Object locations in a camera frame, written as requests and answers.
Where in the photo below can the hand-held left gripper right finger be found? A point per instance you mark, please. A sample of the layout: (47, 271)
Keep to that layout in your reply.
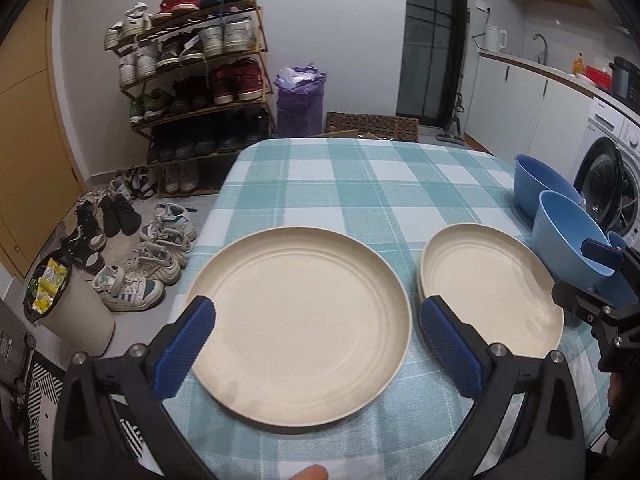
(450, 350)

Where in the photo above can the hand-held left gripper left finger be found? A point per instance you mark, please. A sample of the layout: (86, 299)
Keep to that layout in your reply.
(185, 350)

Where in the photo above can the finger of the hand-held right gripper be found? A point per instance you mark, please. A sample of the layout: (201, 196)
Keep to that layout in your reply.
(600, 252)
(575, 300)

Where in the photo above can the cream round plate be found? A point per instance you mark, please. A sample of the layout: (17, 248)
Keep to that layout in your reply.
(300, 320)
(490, 285)

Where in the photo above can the person's left hand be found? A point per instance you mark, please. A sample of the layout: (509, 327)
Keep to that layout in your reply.
(310, 474)

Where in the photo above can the white trash bin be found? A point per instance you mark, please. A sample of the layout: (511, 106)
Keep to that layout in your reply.
(85, 320)

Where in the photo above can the pile of shoes on floor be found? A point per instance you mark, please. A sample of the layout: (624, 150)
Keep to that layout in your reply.
(165, 230)

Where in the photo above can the white washing machine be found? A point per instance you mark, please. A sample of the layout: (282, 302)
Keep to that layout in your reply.
(605, 125)

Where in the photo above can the black white patterned rug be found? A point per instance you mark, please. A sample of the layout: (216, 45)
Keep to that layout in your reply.
(42, 385)

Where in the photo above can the white base cabinets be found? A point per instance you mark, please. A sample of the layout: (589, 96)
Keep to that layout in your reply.
(510, 105)

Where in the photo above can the black pressure cooker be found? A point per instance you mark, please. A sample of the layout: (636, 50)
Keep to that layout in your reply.
(625, 80)

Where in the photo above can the red box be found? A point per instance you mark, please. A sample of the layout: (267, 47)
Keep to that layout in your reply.
(597, 76)

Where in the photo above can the yellow bottle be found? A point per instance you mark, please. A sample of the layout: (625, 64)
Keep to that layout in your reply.
(579, 65)

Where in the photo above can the grey stick vacuum cleaner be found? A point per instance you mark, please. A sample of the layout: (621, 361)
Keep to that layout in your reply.
(450, 132)

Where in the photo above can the teal checkered tablecloth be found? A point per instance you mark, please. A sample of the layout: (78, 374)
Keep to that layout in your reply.
(350, 185)

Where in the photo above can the metal faucet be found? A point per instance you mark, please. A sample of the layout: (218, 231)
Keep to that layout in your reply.
(544, 50)

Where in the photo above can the white electric kettle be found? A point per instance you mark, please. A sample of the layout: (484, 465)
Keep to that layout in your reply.
(492, 40)

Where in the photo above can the brown circle-patterned box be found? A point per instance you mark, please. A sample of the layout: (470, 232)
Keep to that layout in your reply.
(370, 122)

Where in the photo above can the open cardboard box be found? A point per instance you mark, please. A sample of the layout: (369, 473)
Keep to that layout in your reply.
(340, 134)

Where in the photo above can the black framed glass door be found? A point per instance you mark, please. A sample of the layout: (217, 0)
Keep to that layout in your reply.
(430, 60)

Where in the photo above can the wooden door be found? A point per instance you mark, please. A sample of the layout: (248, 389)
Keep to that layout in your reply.
(35, 135)

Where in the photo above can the purple plastic bag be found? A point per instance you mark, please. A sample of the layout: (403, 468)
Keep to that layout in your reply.
(300, 110)

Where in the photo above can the wooden shoe rack with shoes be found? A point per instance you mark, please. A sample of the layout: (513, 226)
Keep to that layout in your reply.
(230, 35)

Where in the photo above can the white wall socket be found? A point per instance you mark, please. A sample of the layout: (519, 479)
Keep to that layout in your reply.
(482, 7)

